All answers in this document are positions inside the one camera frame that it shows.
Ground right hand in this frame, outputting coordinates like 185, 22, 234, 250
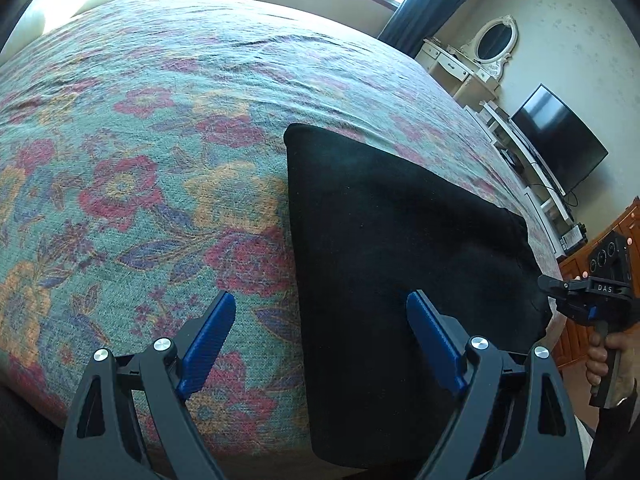
587, 327, 636, 408

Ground wooden cabinet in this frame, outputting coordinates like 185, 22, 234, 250
551, 197, 640, 372

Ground black pants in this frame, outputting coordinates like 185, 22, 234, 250
283, 124, 552, 470

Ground black flat television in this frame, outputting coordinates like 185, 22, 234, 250
511, 84, 608, 194

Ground white dressing table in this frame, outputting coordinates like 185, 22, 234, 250
416, 38, 499, 112

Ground white tv stand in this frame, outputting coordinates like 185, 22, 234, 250
463, 102, 584, 261

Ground white oval mirror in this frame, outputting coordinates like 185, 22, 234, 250
460, 15, 518, 81

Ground floral bedspread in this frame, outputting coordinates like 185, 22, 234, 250
1, 0, 558, 479

